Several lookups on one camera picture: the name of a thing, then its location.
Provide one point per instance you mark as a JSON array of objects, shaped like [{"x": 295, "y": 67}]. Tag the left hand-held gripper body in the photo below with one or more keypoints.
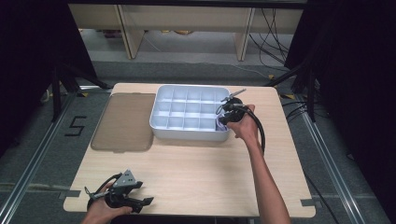
[{"x": 120, "y": 199}]

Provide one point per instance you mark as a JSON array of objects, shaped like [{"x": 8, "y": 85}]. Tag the black metal stand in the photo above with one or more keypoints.
[
  {"x": 311, "y": 93},
  {"x": 57, "y": 93}
]

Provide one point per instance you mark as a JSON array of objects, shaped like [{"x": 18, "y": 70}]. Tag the translucent brown plastic lid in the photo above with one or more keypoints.
[{"x": 124, "y": 123}]

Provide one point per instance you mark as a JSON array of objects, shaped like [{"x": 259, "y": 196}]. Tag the beige wooden desk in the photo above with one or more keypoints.
[{"x": 186, "y": 15}]

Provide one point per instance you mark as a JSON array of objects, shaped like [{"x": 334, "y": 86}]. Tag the person's left hand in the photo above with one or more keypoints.
[{"x": 101, "y": 213}]

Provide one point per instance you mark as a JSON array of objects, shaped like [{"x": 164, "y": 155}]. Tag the person's right hand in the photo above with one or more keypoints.
[{"x": 247, "y": 127}]

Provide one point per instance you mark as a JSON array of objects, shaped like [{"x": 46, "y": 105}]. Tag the white divided storage box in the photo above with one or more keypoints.
[{"x": 186, "y": 132}]

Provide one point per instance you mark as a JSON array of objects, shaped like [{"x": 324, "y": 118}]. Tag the yellow tape piece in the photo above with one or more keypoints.
[
  {"x": 271, "y": 76},
  {"x": 83, "y": 94},
  {"x": 289, "y": 96}
]

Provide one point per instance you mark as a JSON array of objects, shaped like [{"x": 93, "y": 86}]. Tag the grey tape strip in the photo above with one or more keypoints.
[
  {"x": 309, "y": 202},
  {"x": 70, "y": 195}
]

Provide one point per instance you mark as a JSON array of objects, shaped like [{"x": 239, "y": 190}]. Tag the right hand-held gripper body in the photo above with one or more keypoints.
[{"x": 235, "y": 110}]

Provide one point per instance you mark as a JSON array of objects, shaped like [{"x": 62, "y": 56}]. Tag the dark curtain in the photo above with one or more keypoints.
[
  {"x": 358, "y": 77},
  {"x": 31, "y": 62}
]

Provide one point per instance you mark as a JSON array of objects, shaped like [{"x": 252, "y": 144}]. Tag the aluminium floor rail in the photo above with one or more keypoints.
[
  {"x": 330, "y": 161},
  {"x": 37, "y": 155}
]

